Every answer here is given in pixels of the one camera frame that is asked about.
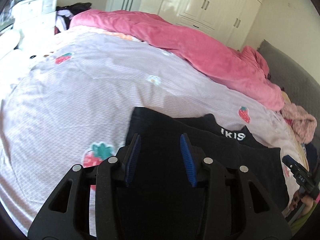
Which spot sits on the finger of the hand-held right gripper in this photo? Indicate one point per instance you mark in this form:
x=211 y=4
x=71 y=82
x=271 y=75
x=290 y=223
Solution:
x=290 y=161

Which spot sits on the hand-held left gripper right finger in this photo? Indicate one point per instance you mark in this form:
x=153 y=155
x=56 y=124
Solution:
x=188 y=162

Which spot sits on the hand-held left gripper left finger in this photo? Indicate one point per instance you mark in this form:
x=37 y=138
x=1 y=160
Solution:
x=132 y=160

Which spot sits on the black sweater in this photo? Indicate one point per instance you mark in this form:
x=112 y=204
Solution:
x=160 y=180

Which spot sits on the pile of dark clothes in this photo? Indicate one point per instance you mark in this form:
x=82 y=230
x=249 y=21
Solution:
x=77 y=7

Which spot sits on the person's right hand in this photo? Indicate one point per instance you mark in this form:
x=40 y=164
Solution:
x=303 y=201

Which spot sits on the beige blanket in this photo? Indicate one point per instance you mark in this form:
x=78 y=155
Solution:
x=301 y=152

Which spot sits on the dark patterned cloth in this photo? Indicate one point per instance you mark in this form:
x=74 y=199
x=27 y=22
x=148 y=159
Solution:
x=313 y=155

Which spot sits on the person's green clothing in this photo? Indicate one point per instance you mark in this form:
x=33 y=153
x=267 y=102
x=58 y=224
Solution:
x=303 y=221

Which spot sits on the pink fluffy garment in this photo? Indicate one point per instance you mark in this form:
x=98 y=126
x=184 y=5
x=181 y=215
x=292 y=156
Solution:
x=300 y=122

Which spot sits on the lilac printed bed sheet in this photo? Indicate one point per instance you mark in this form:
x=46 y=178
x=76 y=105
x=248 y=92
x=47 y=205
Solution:
x=87 y=100

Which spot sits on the grey quilted headboard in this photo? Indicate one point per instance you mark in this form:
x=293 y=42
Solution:
x=292 y=80

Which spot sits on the pink duvet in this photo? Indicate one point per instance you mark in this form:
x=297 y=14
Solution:
x=195 y=47

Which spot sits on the cream wardrobe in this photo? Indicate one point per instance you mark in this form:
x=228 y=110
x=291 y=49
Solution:
x=212 y=10

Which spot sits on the white long cushion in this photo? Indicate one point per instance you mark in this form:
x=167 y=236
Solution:
x=10 y=42

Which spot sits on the white dresser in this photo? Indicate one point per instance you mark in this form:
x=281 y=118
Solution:
x=32 y=12

